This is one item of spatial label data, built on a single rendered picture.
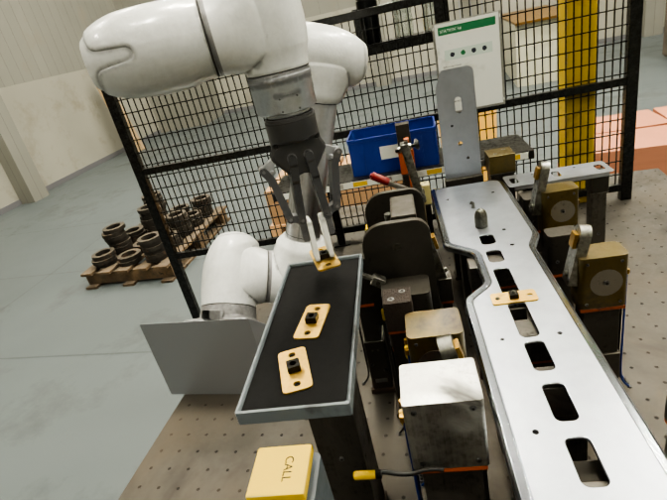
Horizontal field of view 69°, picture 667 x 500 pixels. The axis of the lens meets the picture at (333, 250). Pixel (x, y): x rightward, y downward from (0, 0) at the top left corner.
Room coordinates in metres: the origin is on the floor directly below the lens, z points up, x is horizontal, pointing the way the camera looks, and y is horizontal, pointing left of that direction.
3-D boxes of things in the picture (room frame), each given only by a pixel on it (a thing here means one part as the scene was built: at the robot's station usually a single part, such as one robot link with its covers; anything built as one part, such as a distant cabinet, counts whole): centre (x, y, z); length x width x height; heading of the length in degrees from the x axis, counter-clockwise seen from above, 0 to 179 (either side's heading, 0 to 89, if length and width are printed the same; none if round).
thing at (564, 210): (1.14, -0.61, 0.87); 0.12 x 0.07 x 0.35; 79
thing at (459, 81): (1.49, -0.47, 1.17); 0.12 x 0.01 x 0.34; 79
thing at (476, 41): (1.76, -0.61, 1.30); 0.23 x 0.02 x 0.31; 79
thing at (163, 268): (4.06, 1.46, 0.22); 1.21 x 0.84 x 0.44; 161
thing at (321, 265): (0.73, 0.02, 1.21); 0.08 x 0.04 x 0.01; 8
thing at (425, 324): (0.65, -0.12, 0.89); 0.12 x 0.08 x 0.38; 79
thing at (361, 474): (0.45, -0.02, 1.00); 0.12 x 0.01 x 0.01; 79
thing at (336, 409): (0.61, 0.05, 1.16); 0.37 x 0.14 x 0.02; 169
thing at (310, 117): (0.73, 0.02, 1.40); 0.08 x 0.07 x 0.09; 98
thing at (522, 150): (1.70, -0.29, 1.01); 0.90 x 0.22 x 0.03; 79
